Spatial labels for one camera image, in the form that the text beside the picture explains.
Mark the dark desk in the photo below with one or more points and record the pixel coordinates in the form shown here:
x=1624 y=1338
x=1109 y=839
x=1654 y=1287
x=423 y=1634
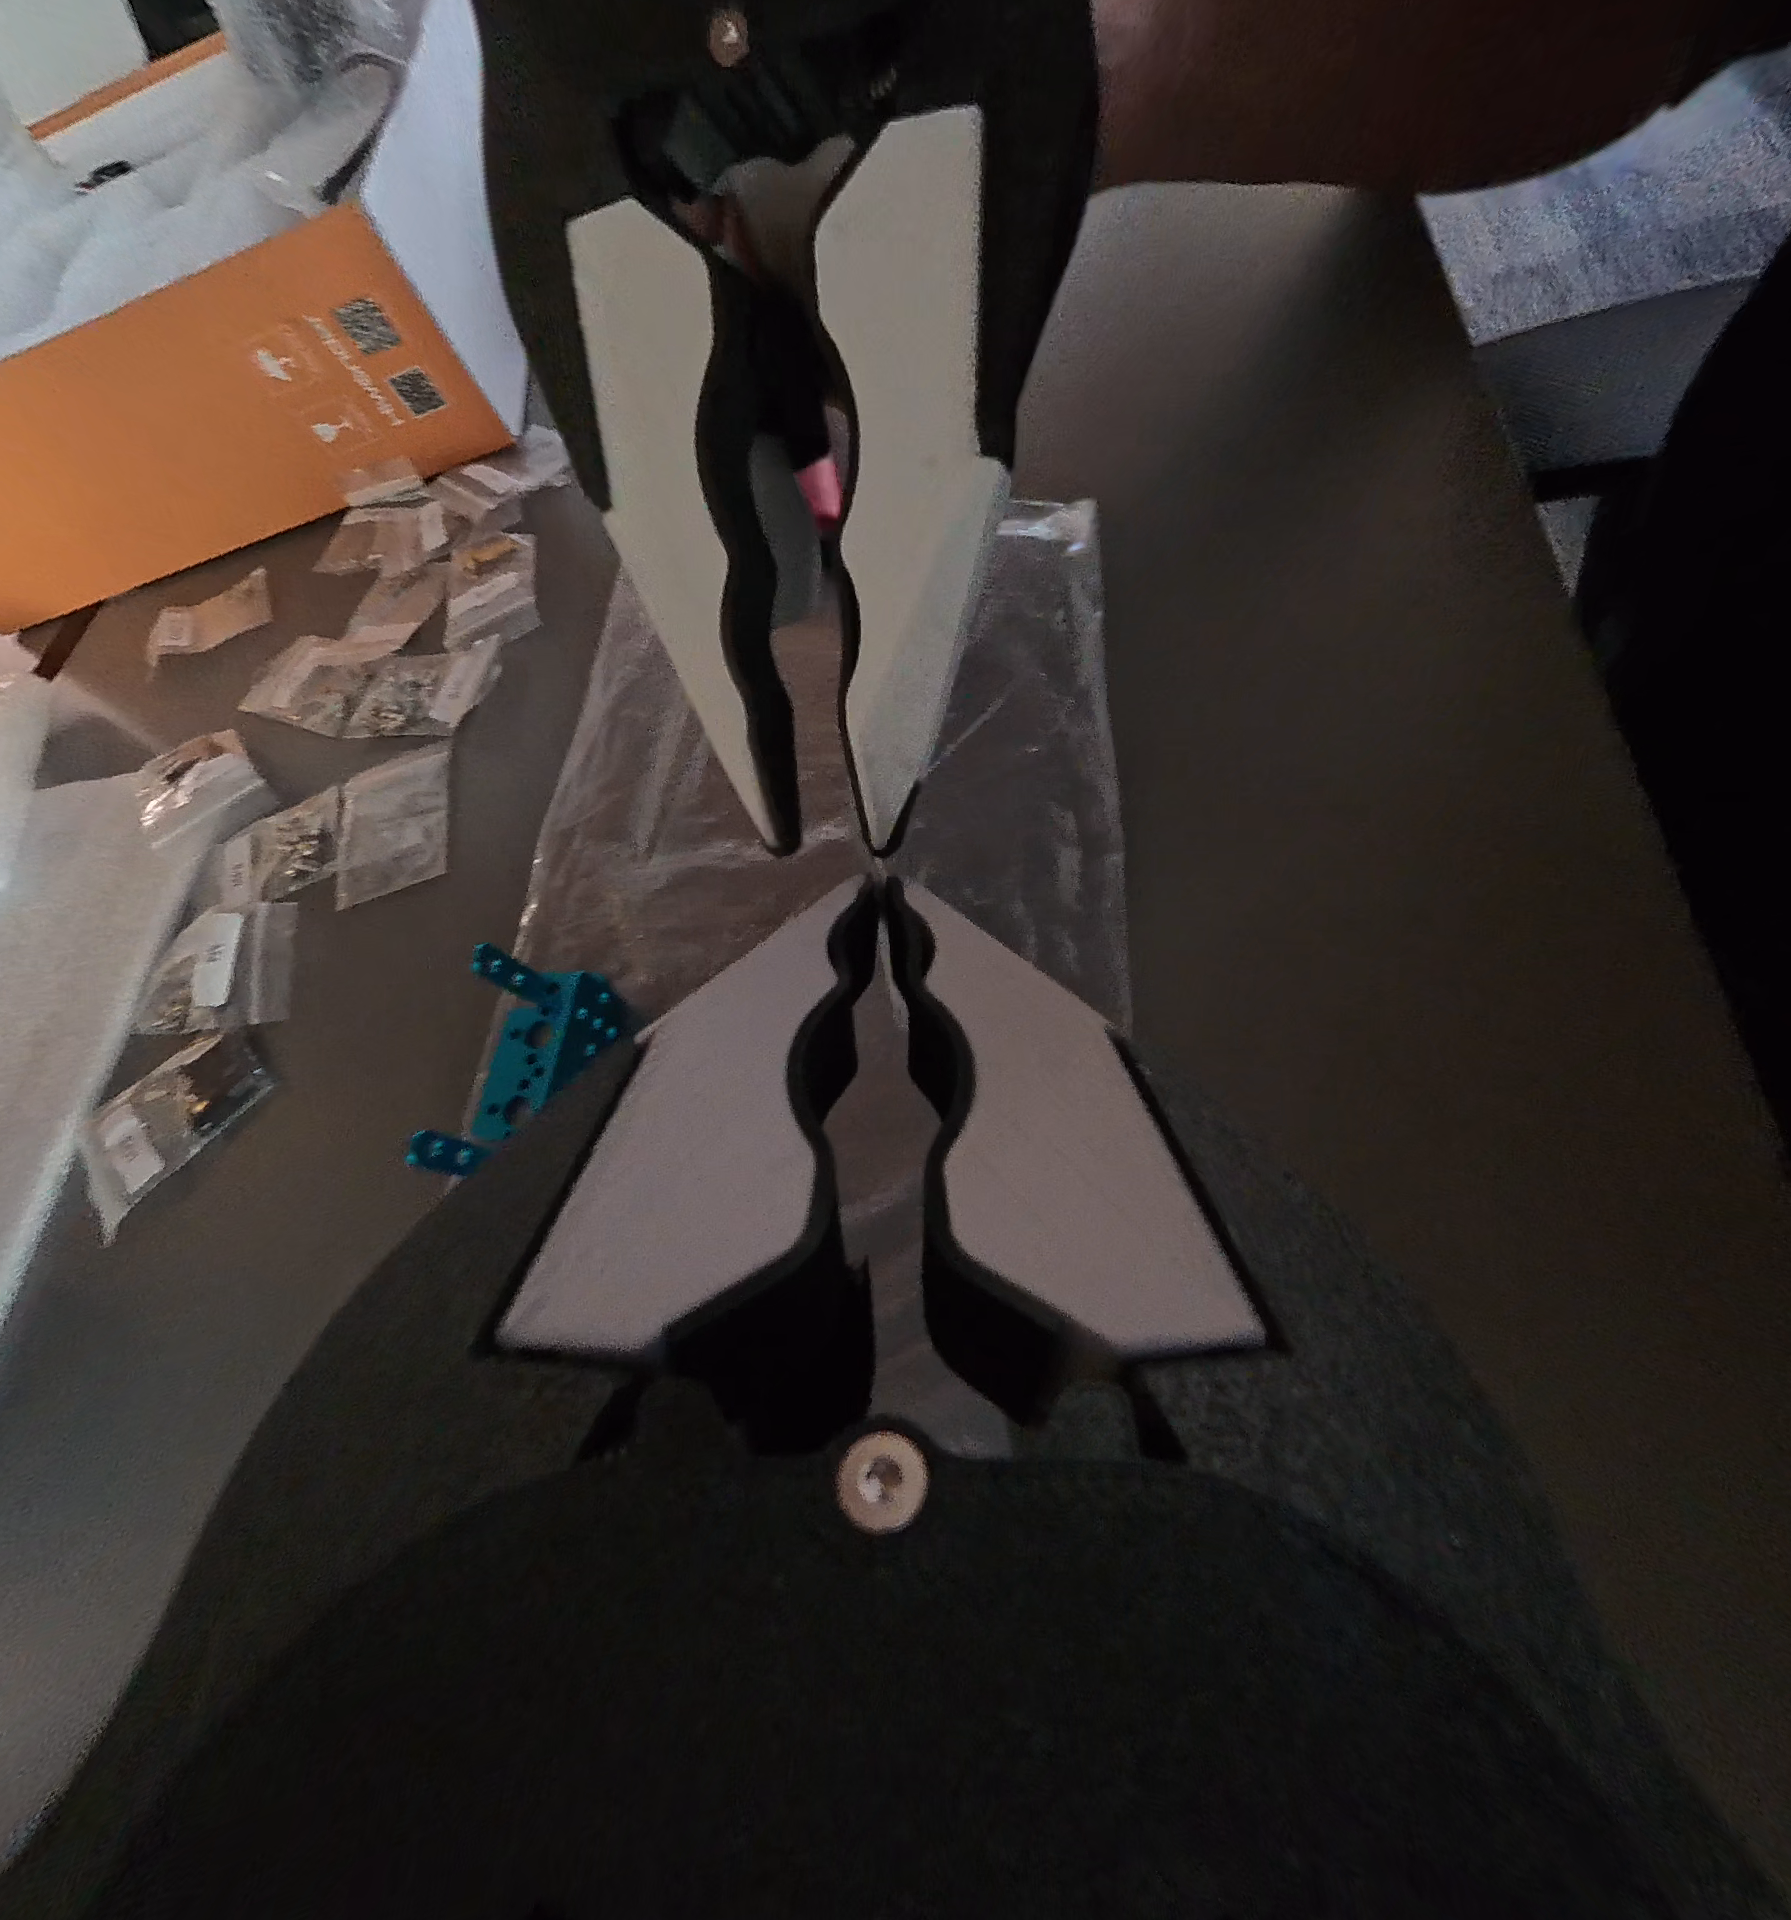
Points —
x=1287 y=751

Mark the white foam box insert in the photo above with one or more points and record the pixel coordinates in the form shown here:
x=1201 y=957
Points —
x=131 y=254

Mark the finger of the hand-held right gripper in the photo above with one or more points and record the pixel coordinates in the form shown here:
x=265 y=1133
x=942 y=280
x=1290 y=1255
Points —
x=918 y=331
x=648 y=391

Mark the white foam sheet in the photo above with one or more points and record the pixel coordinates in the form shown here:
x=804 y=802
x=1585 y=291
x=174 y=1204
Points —
x=39 y=1050

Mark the pink metal cylinder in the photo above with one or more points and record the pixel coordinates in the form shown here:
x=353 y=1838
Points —
x=819 y=483

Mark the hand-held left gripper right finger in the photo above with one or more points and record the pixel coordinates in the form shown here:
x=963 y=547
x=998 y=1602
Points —
x=1089 y=1200

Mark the large clear plastic bag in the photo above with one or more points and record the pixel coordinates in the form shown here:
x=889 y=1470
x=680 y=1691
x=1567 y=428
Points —
x=654 y=839

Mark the person's right forearm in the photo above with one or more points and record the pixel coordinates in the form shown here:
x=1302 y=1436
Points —
x=1361 y=89

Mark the orange cardboard box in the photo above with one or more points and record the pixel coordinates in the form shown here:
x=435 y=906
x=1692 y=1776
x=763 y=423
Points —
x=159 y=420

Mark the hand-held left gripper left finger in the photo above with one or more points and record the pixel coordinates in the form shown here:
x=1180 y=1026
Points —
x=641 y=1200

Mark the blue metal bracket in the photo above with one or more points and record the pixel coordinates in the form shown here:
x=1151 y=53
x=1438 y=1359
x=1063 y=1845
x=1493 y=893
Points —
x=565 y=1050

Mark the pile of small screw bags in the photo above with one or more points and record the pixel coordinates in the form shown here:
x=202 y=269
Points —
x=384 y=689

